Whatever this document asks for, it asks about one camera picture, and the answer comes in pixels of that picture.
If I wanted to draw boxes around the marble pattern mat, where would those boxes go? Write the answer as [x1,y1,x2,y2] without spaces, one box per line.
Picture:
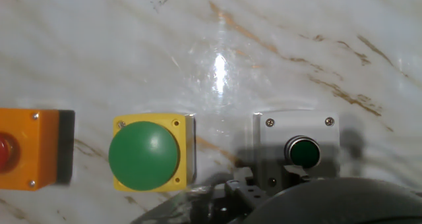
[0,0,422,224]

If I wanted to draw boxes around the grey box small green button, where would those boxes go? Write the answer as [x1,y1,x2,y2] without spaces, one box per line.
[252,110,342,197]

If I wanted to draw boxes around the yellow box green mushroom button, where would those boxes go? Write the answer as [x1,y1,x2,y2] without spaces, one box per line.
[107,113,198,194]

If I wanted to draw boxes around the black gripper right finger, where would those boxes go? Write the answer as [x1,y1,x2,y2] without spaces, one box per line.
[282,163,313,185]

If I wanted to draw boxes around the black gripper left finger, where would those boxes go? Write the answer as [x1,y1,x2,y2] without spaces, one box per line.
[224,166,268,218]

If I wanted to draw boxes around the orange box red button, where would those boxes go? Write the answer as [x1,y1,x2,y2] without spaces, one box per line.
[0,107,76,192]

